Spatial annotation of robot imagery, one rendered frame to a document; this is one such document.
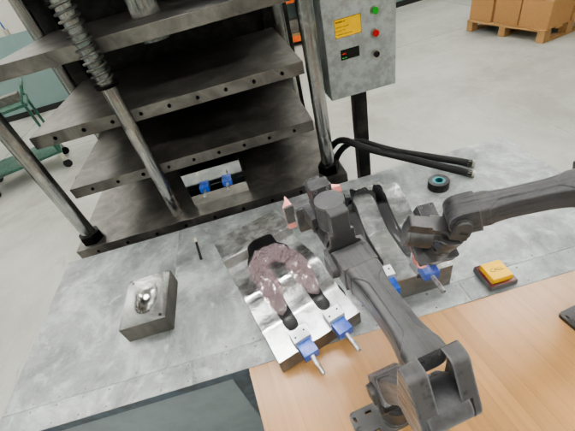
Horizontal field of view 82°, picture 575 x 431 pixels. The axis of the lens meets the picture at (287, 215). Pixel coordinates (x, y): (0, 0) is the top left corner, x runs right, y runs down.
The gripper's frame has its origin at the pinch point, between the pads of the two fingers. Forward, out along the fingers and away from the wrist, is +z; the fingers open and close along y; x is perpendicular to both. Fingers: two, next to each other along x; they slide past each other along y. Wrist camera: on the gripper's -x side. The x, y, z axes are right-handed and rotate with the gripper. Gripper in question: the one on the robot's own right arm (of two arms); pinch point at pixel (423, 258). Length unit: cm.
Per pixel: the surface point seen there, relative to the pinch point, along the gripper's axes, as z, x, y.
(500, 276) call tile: 4.6, 9.7, -20.3
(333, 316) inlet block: 2.6, 8.4, 28.5
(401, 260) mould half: 5.9, -2.2, 3.9
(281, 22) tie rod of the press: 29, -142, 8
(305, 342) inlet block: 2.3, 12.8, 37.4
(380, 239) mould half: 11.6, -11.6, 5.8
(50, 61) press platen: -10, -98, 99
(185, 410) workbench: 36, 22, 82
